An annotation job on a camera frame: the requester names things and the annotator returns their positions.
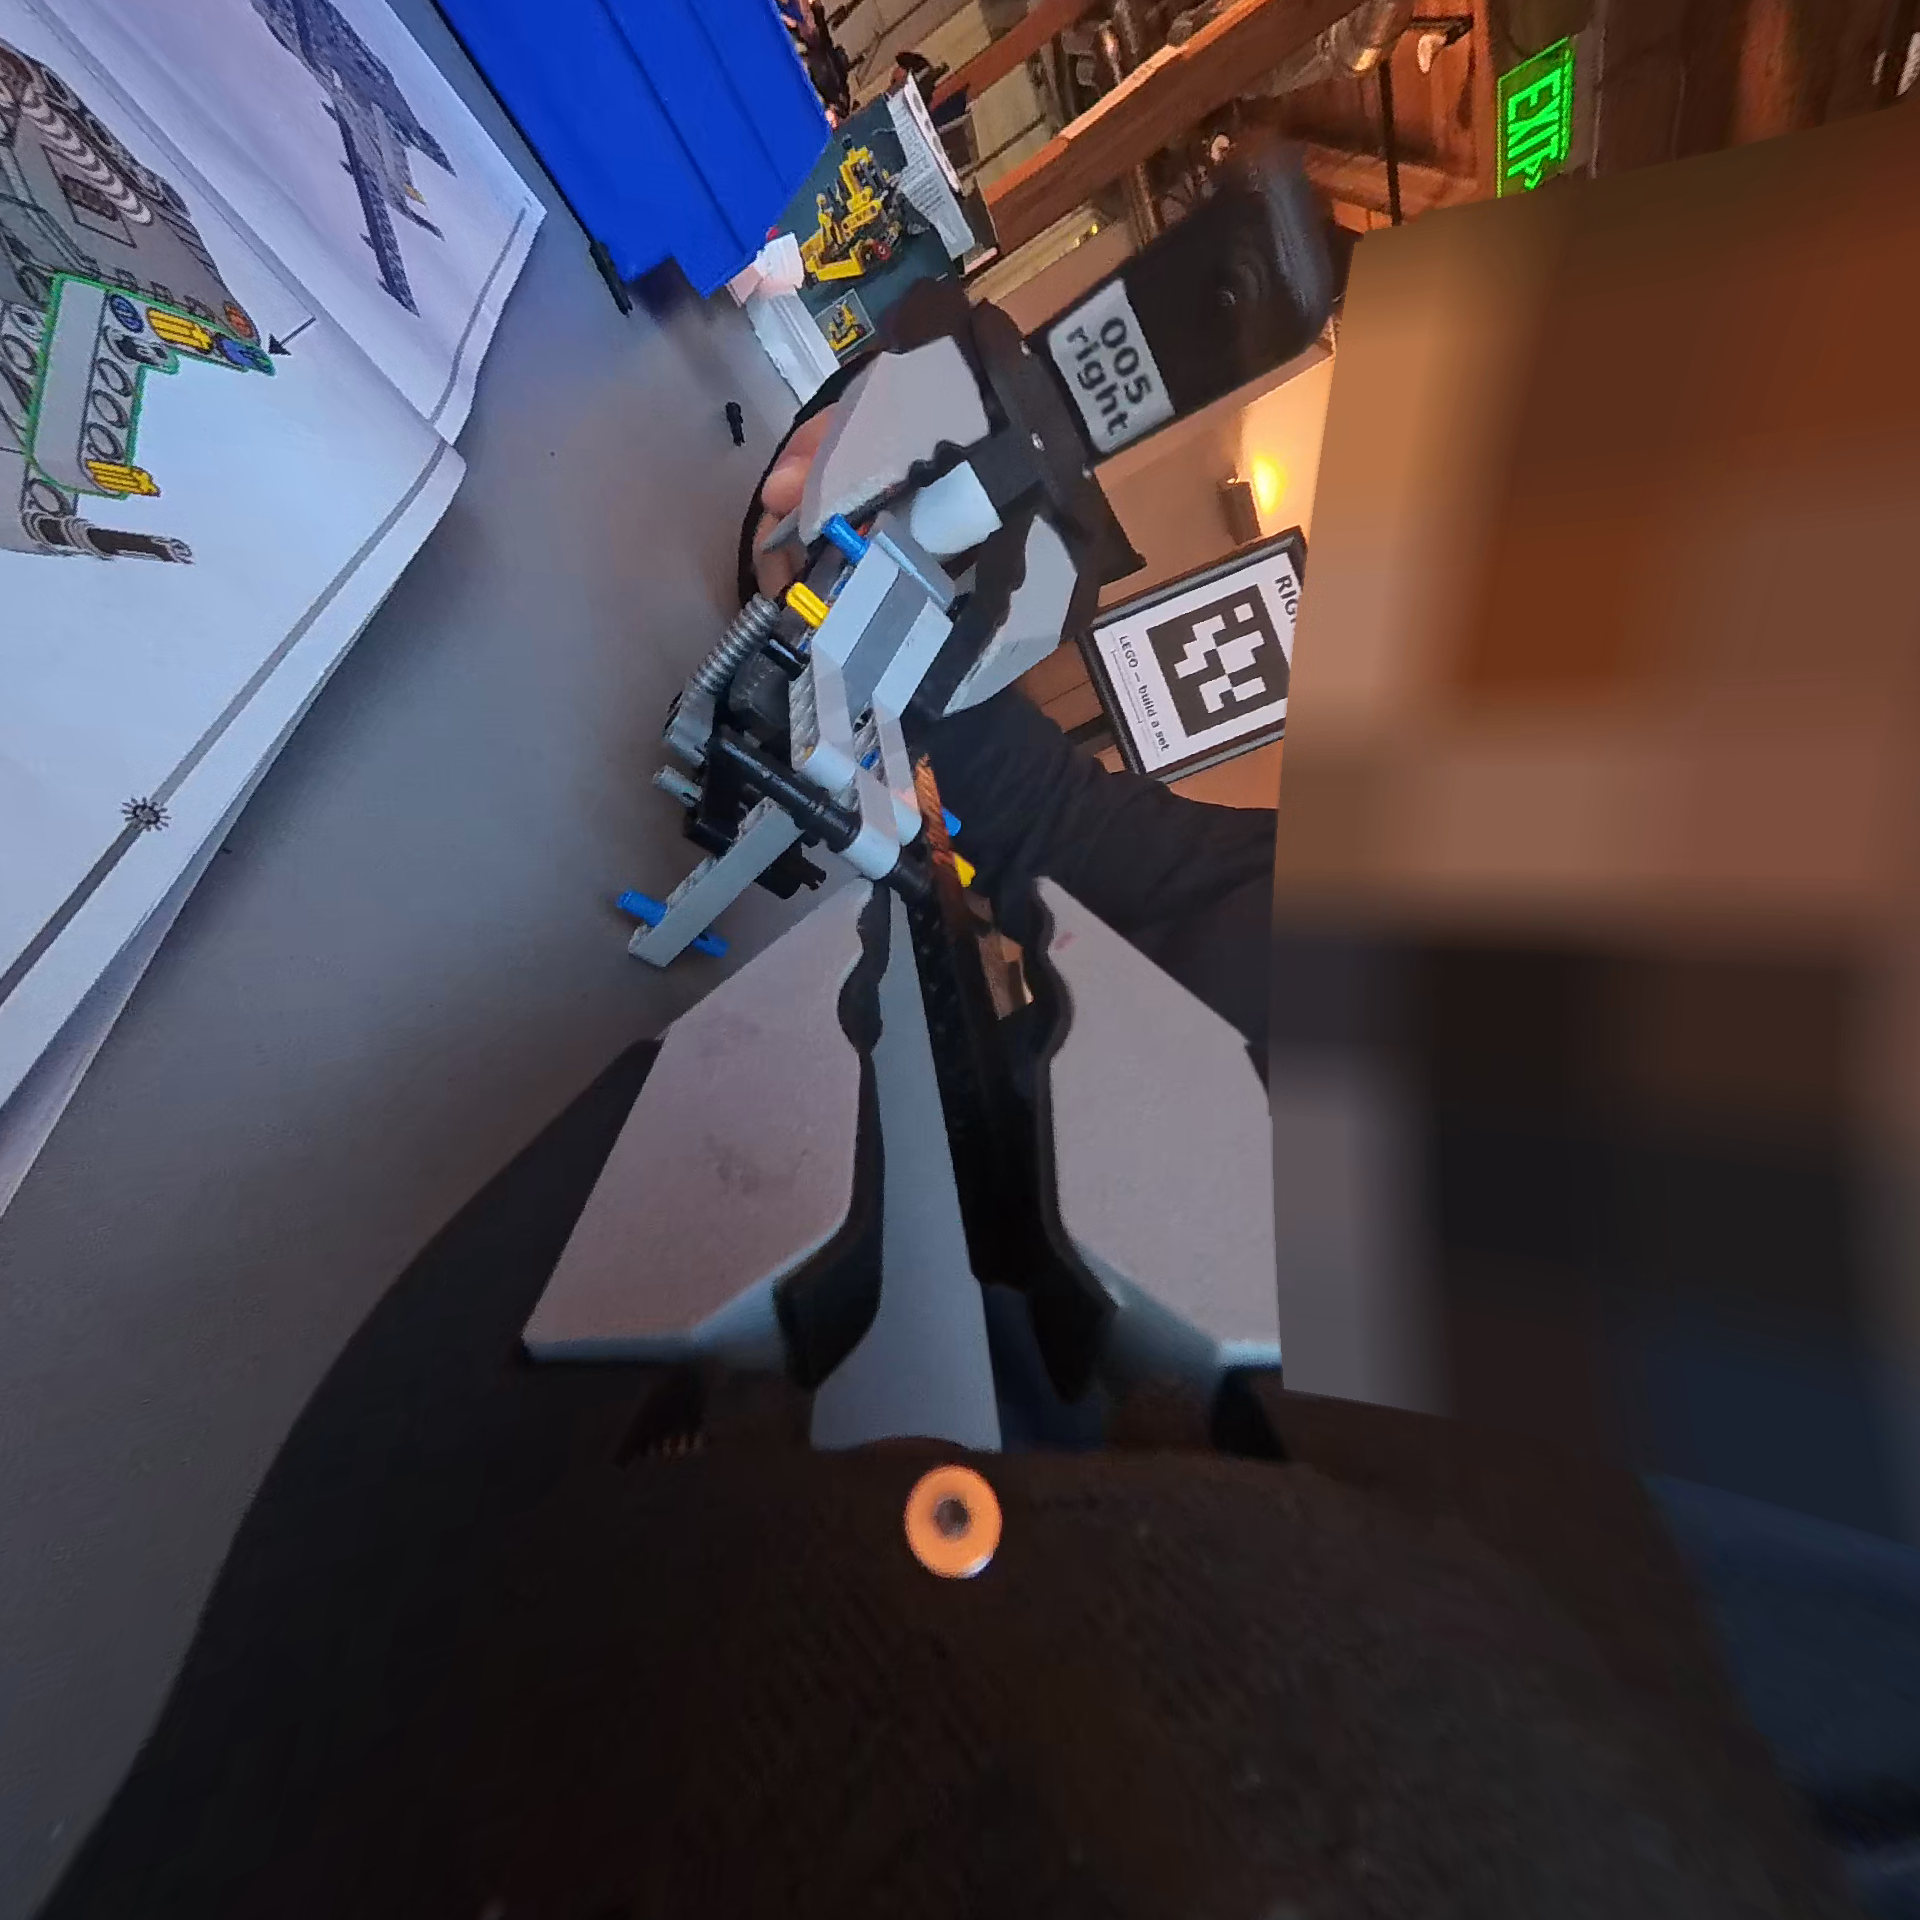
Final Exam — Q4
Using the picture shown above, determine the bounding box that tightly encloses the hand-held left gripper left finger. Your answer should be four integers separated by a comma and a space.
522, 883, 904, 1389

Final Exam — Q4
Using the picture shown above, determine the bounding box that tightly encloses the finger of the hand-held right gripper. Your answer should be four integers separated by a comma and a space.
791, 330, 1009, 553
915, 508, 1096, 722

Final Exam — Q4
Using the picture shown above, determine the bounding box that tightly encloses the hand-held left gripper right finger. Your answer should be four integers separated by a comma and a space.
997, 879, 1280, 1403

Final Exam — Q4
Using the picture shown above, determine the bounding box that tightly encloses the grey black toy brick model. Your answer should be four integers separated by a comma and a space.
616, 508, 1059, 1454

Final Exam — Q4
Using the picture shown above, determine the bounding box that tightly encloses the person's right hand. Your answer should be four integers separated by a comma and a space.
754, 406, 836, 559

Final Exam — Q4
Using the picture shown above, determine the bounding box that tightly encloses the black white marker sign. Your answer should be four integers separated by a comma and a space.
1080, 525, 1309, 782

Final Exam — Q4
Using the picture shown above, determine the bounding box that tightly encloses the toy box with yellow vehicle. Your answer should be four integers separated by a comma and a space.
747, 78, 981, 404

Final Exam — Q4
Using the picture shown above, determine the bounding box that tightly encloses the green exit sign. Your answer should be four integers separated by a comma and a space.
1492, 37, 1579, 201

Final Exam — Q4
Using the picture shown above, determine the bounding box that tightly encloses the blue plastic bin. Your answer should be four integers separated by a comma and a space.
432, 0, 836, 298

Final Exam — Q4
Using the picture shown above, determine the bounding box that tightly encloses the white instruction booklet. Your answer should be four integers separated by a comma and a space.
0, 0, 551, 1215

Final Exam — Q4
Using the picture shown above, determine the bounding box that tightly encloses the glowing wall lamp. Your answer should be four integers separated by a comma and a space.
1218, 449, 1296, 543

